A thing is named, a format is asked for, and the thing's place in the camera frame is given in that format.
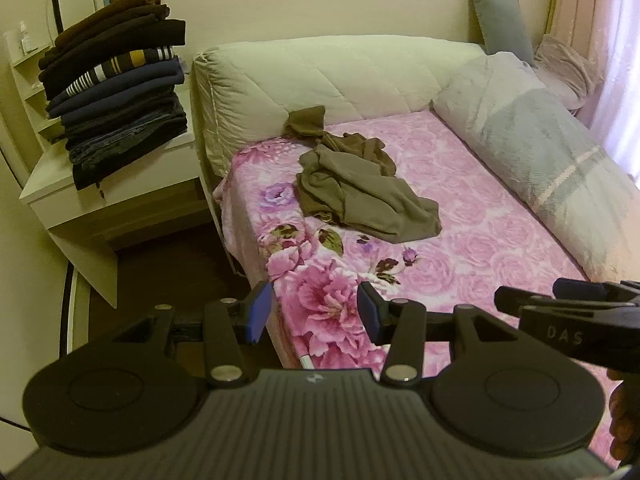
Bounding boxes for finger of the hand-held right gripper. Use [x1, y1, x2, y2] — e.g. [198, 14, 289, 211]
[552, 278, 640, 298]
[494, 285, 640, 317]

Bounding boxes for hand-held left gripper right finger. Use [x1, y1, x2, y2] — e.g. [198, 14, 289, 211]
[357, 281, 521, 387]

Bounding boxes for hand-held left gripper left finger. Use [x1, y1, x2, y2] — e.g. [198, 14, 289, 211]
[107, 281, 274, 388]

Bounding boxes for olive green pants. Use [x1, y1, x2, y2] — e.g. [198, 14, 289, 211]
[297, 147, 442, 242]

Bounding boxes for olive brown shirt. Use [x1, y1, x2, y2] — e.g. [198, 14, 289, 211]
[282, 106, 398, 177]

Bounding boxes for stack of dark folded clothes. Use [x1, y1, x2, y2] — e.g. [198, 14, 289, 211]
[37, 0, 190, 191]

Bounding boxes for person's right hand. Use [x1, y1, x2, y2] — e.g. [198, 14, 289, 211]
[606, 369, 640, 461]

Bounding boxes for beige bed base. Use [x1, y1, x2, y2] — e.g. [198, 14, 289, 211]
[220, 240, 307, 371]

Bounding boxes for pink floral blanket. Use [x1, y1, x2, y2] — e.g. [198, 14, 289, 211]
[212, 109, 626, 463]

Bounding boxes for pink pillow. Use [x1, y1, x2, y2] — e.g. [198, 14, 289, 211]
[532, 34, 606, 111]

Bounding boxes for white bedside table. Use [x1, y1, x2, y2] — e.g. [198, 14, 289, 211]
[19, 85, 211, 311]

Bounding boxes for cream padded headboard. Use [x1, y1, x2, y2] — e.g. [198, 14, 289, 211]
[191, 35, 488, 181]

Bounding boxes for pink curtain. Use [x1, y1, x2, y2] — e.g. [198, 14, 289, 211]
[545, 0, 640, 186]

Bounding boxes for grey pillow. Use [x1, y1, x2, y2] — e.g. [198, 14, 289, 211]
[466, 0, 538, 68]

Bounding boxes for white shelf unit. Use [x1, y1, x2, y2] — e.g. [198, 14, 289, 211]
[2, 27, 63, 141]

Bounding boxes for small white box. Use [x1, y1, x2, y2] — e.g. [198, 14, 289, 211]
[4, 29, 40, 57]

